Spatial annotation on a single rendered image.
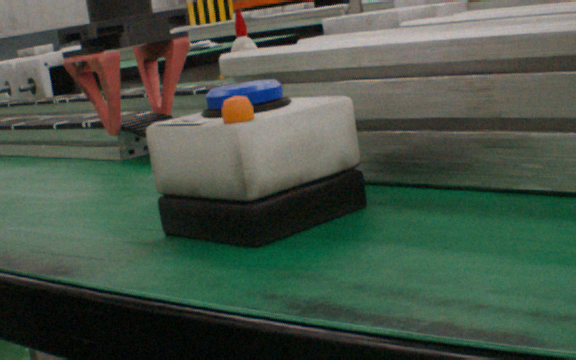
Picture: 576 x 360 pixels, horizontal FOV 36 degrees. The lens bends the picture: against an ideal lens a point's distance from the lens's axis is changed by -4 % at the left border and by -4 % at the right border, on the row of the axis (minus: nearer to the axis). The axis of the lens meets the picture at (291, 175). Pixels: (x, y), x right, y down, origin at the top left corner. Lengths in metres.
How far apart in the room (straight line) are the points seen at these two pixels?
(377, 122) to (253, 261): 0.16
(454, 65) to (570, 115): 0.08
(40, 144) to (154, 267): 0.54
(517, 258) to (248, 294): 0.11
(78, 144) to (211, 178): 0.45
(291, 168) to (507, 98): 0.11
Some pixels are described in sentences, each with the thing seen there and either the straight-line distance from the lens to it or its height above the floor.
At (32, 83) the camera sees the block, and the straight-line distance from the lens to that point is 1.62.
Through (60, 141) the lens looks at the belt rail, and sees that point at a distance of 0.91.
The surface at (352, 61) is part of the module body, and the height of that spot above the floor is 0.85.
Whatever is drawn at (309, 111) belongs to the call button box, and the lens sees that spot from 0.45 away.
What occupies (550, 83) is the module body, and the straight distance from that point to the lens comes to 0.45.
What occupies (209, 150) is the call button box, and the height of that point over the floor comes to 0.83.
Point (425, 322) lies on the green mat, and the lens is 0.31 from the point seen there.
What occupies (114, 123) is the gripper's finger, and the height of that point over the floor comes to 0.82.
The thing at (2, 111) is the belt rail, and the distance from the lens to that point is 1.48.
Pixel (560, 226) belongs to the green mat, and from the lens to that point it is 0.40.
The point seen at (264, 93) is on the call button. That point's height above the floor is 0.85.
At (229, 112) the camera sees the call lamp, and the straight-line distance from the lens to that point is 0.43.
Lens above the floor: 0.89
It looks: 10 degrees down
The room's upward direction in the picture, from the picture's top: 9 degrees counter-clockwise
